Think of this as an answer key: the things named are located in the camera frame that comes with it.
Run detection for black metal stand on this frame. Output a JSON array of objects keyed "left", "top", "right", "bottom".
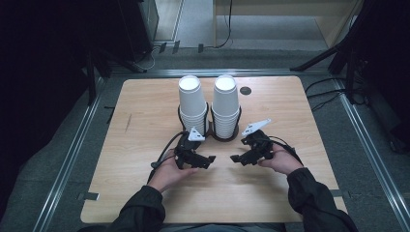
[{"left": 84, "top": 47, "right": 147, "bottom": 106}]

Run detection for hand-held gripper cable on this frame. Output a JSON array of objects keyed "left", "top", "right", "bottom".
[
  {"left": 268, "top": 134, "right": 305, "bottom": 166},
  {"left": 146, "top": 130, "right": 190, "bottom": 186}
]

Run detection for white floor cable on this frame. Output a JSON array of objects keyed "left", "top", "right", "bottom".
[{"left": 134, "top": 44, "right": 162, "bottom": 72}]

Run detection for black tripod stand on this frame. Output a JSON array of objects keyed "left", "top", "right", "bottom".
[{"left": 289, "top": 0, "right": 410, "bottom": 107}]

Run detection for black wire cup holder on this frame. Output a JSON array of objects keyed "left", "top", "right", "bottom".
[{"left": 176, "top": 101, "right": 243, "bottom": 143}]

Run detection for stack of white paper cups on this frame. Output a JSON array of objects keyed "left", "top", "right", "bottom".
[
  {"left": 211, "top": 73, "right": 242, "bottom": 140},
  {"left": 177, "top": 74, "right": 209, "bottom": 136}
]

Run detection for black floor cables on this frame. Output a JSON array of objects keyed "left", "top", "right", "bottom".
[{"left": 304, "top": 76, "right": 348, "bottom": 113}]

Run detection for person's left hand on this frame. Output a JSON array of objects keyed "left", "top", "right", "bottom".
[{"left": 147, "top": 149, "right": 201, "bottom": 194}]

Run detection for left hand-held gripper cable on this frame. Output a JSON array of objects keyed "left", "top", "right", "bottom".
[{"left": 146, "top": 130, "right": 190, "bottom": 186}]

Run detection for metal floor rail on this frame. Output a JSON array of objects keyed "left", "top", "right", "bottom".
[
  {"left": 332, "top": 76, "right": 410, "bottom": 232},
  {"left": 31, "top": 76, "right": 108, "bottom": 232}
]

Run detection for light wooden furniture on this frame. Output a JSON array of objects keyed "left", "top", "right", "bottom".
[{"left": 212, "top": 0, "right": 365, "bottom": 50}]

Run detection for dark cabinet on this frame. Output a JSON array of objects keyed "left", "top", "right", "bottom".
[{"left": 116, "top": 0, "right": 161, "bottom": 63}]

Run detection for right hand-held gripper cable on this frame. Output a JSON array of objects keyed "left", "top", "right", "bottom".
[{"left": 268, "top": 134, "right": 305, "bottom": 166}]

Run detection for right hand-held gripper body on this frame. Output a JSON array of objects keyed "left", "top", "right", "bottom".
[{"left": 241, "top": 118, "right": 276, "bottom": 162}]

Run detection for grey tape strip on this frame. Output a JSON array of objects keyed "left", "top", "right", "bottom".
[
  {"left": 329, "top": 188, "right": 352, "bottom": 199},
  {"left": 76, "top": 191, "right": 101, "bottom": 202}
]

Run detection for black hanging cable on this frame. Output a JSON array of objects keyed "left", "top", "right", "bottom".
[{"left": 212, "top": 0, "right": 234, "bottom": 50}]

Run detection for person's right hand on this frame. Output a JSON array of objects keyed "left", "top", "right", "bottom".
[{"left": 257, "top": 142, "right": 305, "bottom": 177}]

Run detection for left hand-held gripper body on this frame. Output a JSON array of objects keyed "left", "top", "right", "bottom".
[{"left": 173, "top": 127, "right": 206, "bottom": 169}]

